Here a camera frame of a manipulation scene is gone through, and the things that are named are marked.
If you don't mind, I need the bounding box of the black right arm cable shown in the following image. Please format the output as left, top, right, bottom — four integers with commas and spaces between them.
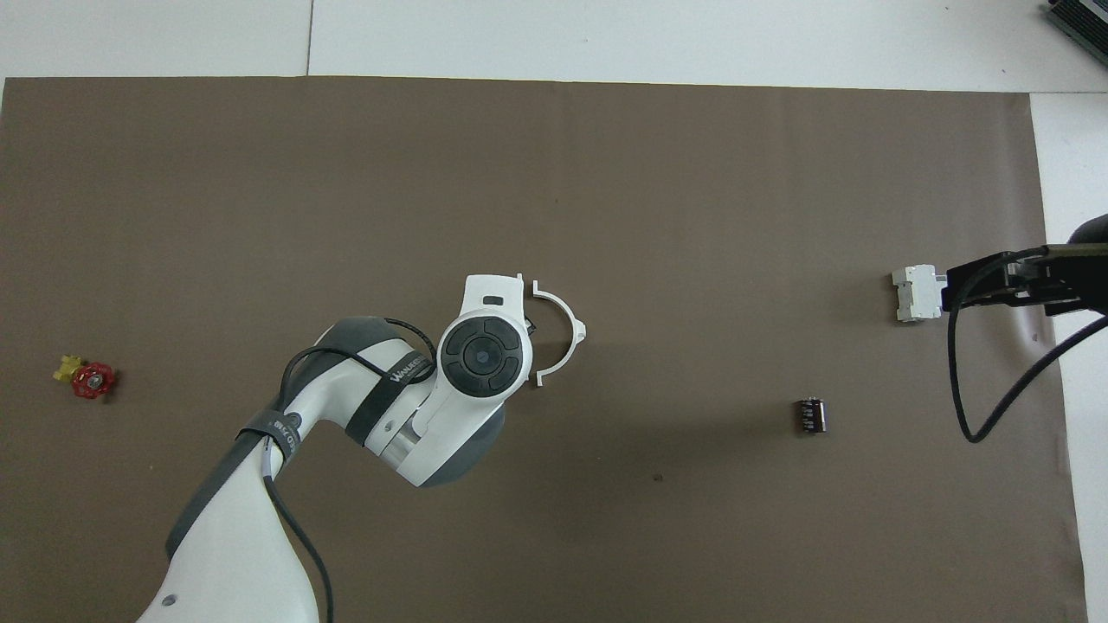
947, 247, 1108, 444

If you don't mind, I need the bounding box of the brown paper table mat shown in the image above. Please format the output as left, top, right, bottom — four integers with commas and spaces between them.
0, 76, 1090, 623

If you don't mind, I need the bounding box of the red handwheel brass valve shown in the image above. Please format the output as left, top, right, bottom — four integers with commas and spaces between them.
52, 353, 118, 401

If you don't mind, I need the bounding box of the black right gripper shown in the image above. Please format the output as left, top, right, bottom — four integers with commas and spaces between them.
942, 214, 1108, 318

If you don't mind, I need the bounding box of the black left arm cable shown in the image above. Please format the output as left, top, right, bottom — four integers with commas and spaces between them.
260, 317, 438, 623

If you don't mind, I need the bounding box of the dark grey ribbed device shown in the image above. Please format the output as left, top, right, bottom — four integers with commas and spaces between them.
1043, 0, 1108, 44

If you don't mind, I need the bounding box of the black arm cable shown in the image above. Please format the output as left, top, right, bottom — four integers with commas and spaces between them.
947, 247, 1108, 444
260, 317, 438, 623

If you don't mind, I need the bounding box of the grey white circuit breaker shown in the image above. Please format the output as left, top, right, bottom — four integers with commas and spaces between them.
892, 264, 946, 324

